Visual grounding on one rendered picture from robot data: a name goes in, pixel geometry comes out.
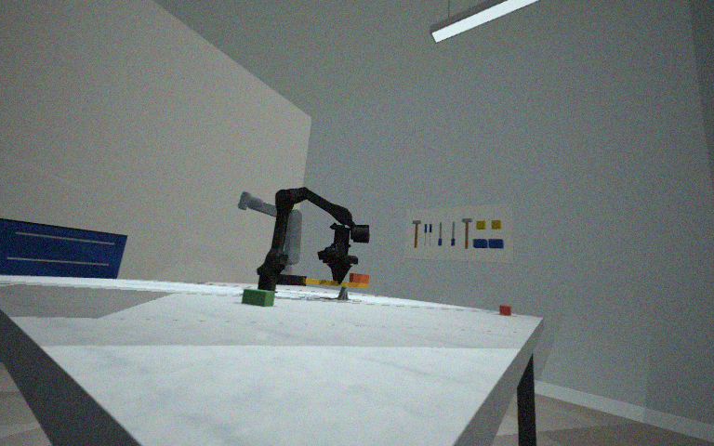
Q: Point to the green block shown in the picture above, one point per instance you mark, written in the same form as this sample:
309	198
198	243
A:
258	297

